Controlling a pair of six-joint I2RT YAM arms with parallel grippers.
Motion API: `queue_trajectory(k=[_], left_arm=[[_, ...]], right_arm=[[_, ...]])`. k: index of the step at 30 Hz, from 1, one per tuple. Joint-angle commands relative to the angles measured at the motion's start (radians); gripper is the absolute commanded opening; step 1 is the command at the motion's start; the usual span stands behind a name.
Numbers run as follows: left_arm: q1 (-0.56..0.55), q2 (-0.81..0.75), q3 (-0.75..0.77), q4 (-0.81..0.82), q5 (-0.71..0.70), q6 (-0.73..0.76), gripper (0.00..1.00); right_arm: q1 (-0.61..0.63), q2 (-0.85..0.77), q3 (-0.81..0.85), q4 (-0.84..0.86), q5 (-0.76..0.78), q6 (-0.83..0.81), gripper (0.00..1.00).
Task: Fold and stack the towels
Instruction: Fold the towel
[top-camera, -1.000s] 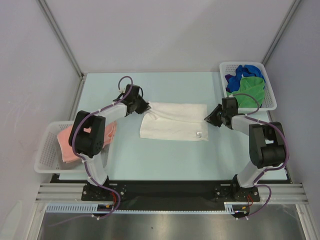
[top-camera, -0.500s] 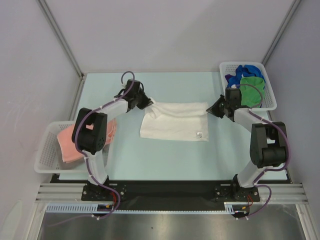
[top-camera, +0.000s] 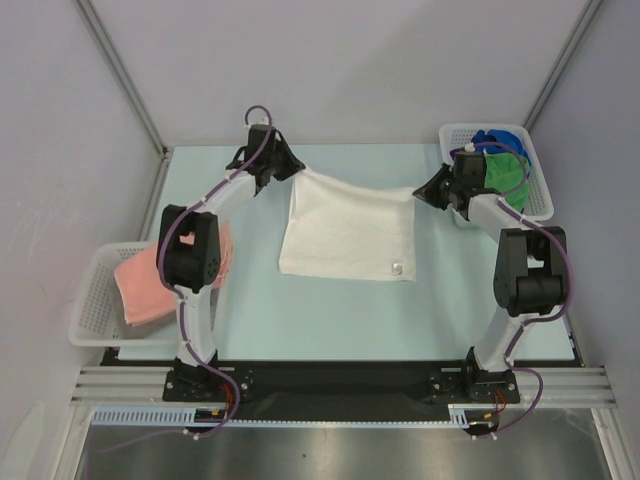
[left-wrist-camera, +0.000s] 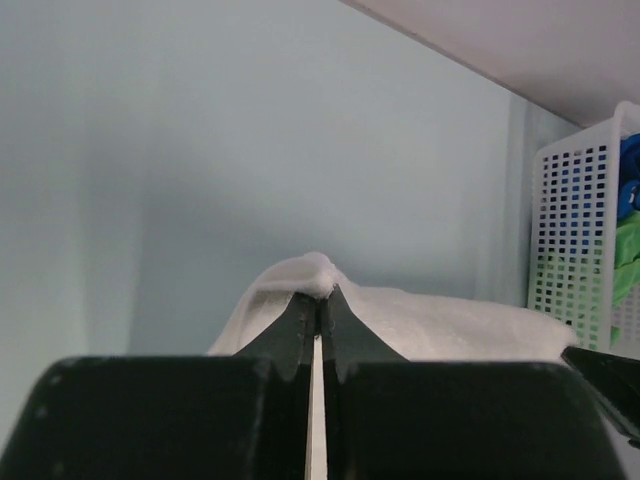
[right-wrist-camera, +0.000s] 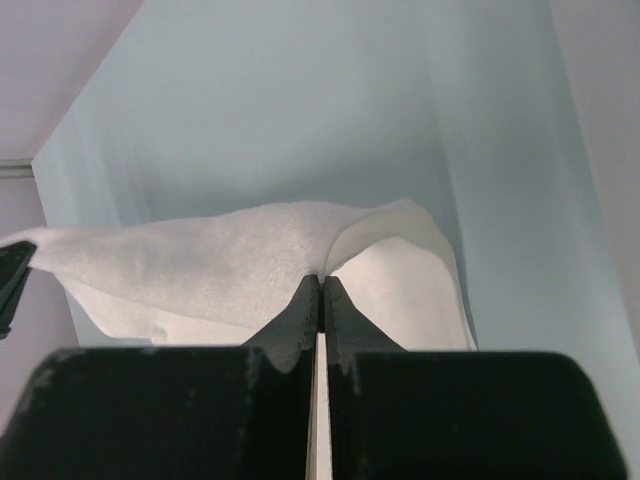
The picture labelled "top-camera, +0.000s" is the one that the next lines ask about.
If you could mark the aluminium rail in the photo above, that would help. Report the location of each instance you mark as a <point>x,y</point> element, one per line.
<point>137,385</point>

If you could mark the green towel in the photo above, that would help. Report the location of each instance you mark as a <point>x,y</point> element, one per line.
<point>503,173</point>

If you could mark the right aluminium frame post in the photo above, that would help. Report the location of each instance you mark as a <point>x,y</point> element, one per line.
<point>577,35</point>

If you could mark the left aluminium frame post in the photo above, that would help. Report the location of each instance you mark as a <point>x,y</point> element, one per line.
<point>112,59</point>

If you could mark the pink towel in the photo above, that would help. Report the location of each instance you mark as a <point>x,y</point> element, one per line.
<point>144,297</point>

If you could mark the white towel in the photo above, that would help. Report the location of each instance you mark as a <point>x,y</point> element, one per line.
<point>337,230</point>

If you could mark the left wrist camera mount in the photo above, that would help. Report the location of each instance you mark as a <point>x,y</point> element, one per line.
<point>263,121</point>

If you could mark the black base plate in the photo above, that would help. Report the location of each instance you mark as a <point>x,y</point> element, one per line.
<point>342,391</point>

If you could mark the aluminium frame post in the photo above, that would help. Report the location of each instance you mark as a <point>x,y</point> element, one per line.
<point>577,35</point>
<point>112,59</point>

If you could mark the grey slotted cable duct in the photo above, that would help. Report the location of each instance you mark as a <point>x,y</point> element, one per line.
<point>158,416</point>

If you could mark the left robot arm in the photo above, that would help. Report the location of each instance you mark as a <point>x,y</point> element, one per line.
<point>189,255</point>

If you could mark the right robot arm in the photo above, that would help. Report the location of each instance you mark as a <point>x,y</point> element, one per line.
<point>533,277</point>

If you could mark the blue towel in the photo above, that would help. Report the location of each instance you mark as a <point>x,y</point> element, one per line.
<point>494,141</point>

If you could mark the empty white perforated basket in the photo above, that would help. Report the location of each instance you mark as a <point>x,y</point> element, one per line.
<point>98,318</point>

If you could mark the white basket with towels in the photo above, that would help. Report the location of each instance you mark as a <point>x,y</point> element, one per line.
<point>455,136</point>

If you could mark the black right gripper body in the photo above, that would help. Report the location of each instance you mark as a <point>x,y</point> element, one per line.
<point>442,186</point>

